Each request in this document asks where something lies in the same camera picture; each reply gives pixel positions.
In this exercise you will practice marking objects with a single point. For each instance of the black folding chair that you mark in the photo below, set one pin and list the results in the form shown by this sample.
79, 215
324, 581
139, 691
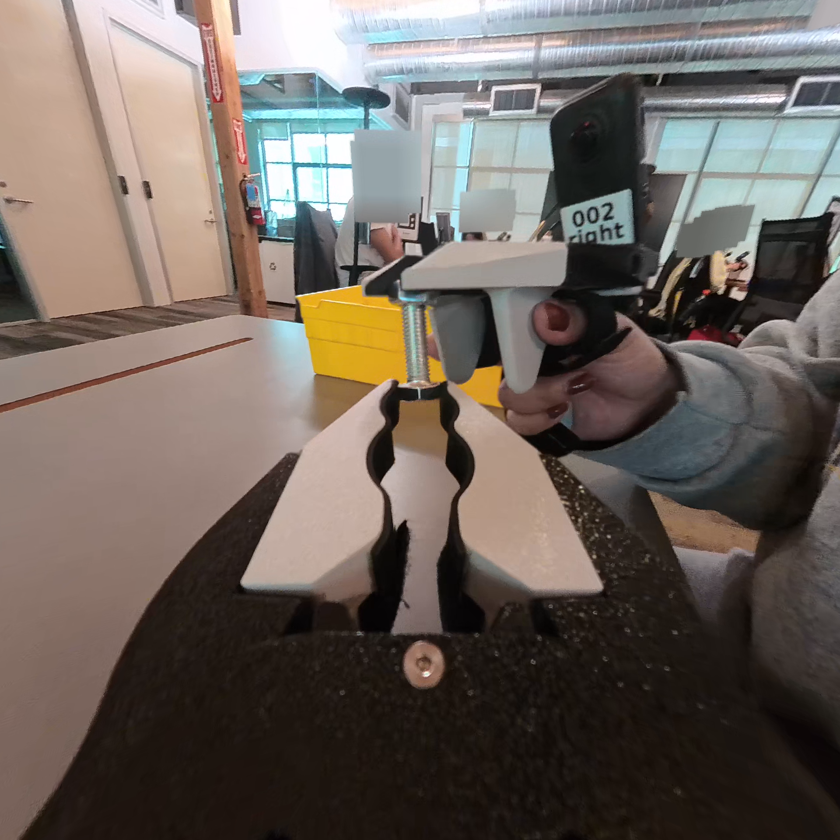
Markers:
787, 262

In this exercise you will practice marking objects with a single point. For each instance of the silver air duct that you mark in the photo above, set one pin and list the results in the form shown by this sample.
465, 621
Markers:
590, 49

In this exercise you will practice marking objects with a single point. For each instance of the yellow plastic bin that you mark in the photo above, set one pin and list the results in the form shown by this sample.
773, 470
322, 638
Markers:
354, 328

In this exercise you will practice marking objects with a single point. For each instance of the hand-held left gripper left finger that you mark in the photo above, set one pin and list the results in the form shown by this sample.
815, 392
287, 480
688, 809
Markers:
315, 518

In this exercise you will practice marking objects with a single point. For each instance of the person's right forearm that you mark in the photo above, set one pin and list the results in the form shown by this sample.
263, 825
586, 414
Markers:
741, 407

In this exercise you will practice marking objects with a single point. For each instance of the red fire extinguisher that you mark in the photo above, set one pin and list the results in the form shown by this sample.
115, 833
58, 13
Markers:
253, 200

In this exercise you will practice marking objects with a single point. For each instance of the wooden post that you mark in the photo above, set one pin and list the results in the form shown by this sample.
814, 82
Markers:
233, 197

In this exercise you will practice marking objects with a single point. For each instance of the steel hex nut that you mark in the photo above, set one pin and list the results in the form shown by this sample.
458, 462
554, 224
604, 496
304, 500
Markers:
420, 392

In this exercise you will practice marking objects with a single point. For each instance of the steel hex bolt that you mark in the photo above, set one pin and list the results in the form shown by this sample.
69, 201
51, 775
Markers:
415, 341

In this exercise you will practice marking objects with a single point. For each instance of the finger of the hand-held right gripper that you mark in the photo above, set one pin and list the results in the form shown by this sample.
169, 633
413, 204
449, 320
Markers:
384, 282
492, 266

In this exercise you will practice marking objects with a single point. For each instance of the person's right hand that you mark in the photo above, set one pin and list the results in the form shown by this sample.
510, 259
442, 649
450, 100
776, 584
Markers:
623, 387

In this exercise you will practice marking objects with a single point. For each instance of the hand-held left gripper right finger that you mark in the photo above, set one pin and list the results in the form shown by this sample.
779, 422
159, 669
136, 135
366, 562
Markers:
525, 525

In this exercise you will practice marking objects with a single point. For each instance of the white recycling cabinet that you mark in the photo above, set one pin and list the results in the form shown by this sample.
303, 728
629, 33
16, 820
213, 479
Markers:
275, 269

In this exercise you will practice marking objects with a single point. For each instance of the black chair with jacket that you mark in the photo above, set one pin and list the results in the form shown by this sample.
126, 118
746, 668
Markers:
315, 249

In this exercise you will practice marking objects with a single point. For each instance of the white air vent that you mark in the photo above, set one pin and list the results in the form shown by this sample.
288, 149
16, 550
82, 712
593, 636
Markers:
515, 98

